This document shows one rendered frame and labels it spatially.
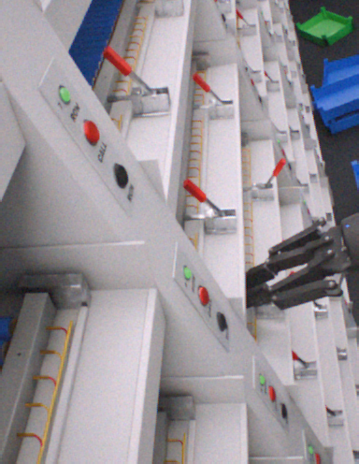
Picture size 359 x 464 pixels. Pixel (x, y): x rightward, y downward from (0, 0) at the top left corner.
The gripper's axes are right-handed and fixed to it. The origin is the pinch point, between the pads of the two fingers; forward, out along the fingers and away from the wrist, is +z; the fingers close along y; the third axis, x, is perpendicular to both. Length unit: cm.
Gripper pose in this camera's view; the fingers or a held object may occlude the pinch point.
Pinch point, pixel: (249, 289)
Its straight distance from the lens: 83.4
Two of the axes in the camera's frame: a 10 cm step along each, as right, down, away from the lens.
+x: -6.0, -6.0, -5.3
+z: -8.0, 4.0, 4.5
